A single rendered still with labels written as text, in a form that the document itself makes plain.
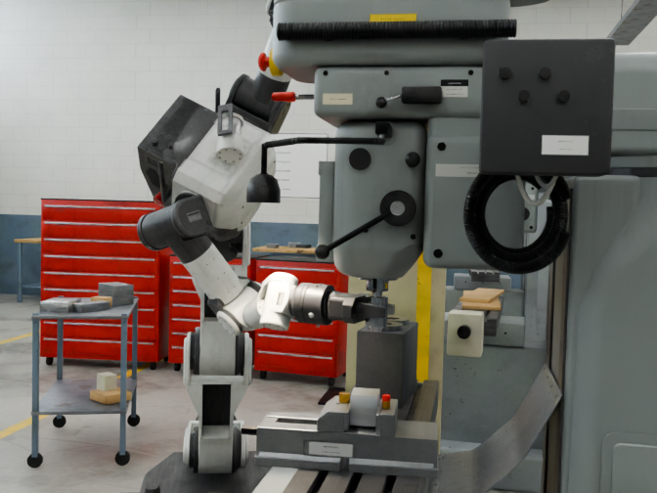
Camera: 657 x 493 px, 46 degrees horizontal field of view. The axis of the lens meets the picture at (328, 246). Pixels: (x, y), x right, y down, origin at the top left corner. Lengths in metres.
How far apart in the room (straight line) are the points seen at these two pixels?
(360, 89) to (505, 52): 0.37
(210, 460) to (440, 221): 1.27
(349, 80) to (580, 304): 0.61
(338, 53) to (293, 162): 9.39
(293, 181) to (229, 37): 2.22
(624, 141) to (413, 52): 0.43
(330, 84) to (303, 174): 9.35
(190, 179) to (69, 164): 10.21
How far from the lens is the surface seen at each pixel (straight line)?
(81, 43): 12.27
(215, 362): 2.31
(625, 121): 1.55
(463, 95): 1.53
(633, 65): 1.58
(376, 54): 1.55
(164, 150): 2.00
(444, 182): 1.52
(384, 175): 1.55
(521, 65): 1.29
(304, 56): 1.57
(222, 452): 2.48
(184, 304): 6.72
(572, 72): 1.29
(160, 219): 1.91
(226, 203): 1.95
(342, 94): 1.55
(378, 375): 1.96
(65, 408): 4.59
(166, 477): 2.67
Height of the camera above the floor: 1.46
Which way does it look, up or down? 3 degrees down
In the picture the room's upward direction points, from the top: 2 degrees clockwise
